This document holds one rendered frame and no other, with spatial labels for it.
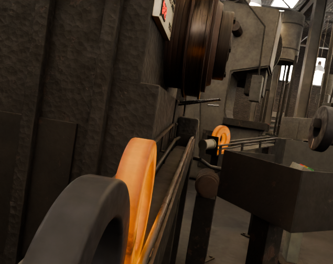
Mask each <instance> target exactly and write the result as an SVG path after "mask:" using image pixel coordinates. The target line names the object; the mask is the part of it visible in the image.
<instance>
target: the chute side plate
mask: <svg viewBox="0 0 333 264"><path fill-rule="evenodd" d="M194 144H195V139H193V141H192V143H191V145H190V148H189V151H188V154H187V157H186V160H185V163H184V165H183V168H182V171H181V173H180V176H179V179H178V182H177V185H176V187H175V190H174V193H173V197H172V200H171V202H170V204H169V207H168V210H167V213H166V215H165V218H164V221H163V224H162V227H161V229H160V232H159V235H158V237H157V240H156V244H155V246H154V249H153V254H152V256H151V259H150V262H149V263H148V264H162V260H163V256H164V252H165V249H166V245H167V242H168V238H169V234H170V231H171V227H172V225H173V221H174V217H175V214H176V209H177V203H178V198H179V195H180V194H181V192H182V189H183V186H184V182H185V178H186V175H187V171H188V168H189V164H190V161H191V158H192V152H193V150H194Z"/></svg>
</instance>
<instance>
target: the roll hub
mask: <svg viewBox="0 0 333 264"><path fill-rule="evenodd" d="M233 20H234V12H228V11H222V17H221V24H220V30H219V36H218V43H217V49H216V56H215V60H214V66H213V73H212V79H213V80H220V81H222V80H223V77H224V73H225V68H226V63H227V61H228V59H229V54H230V53H229V47H230V46H231V42H232V34H233V33H232V27H233Z"/></svg>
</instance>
